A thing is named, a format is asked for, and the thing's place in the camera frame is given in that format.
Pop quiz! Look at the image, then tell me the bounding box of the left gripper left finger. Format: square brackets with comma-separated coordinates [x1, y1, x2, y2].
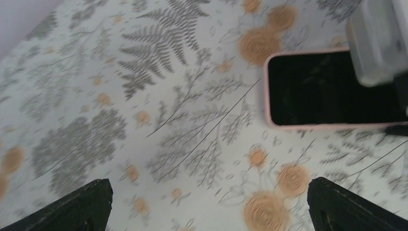
[2, 179, 113, 231]

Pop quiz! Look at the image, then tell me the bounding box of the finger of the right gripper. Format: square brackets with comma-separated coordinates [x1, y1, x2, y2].
[384, 125, 408, 137]

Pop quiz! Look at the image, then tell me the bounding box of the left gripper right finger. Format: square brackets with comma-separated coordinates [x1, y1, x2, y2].
[307, 177, 408, 231]

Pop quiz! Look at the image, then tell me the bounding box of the phone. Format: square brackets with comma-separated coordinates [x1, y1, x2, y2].
[263, 48, 408, 129]

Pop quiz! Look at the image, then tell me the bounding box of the floral patterned mat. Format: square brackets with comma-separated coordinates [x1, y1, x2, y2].
[0, 0, 408, 231]

